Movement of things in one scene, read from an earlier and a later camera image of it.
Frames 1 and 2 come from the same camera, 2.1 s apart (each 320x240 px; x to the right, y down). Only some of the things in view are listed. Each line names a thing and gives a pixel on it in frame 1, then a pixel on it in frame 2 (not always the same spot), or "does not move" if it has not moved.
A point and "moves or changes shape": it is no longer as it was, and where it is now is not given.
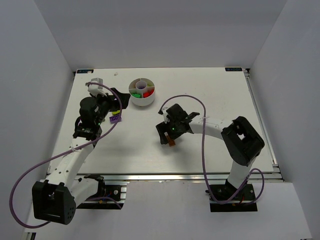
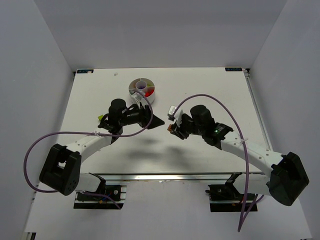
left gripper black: x=110 y=100 to x=146 y=116
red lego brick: x=147 y=94 does not move
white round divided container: x=142 y=92 does not move
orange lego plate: x=171 y=142 moves or changes shape
